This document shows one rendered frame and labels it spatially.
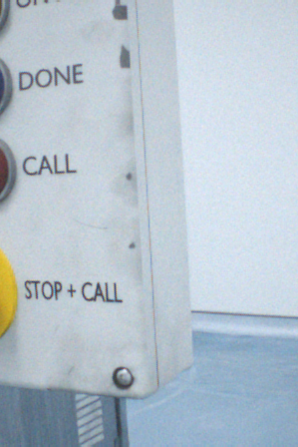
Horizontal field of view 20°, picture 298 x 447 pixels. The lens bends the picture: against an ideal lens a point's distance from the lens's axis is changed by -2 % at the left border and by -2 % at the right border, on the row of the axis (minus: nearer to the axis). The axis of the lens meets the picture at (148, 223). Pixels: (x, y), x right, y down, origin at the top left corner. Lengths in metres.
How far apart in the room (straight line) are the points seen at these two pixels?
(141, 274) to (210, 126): 4.20
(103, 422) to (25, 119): 1.69
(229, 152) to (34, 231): 4.13
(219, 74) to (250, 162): 0.49
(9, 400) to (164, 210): 0.16
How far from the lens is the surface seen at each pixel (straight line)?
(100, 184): 0.35
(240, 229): 4.47
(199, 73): 4.58
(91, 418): 1.97
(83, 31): 0.35
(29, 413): 0.48
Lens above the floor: 0.93
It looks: 4 degrees down
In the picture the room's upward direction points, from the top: 3 degrees counter-clockwise
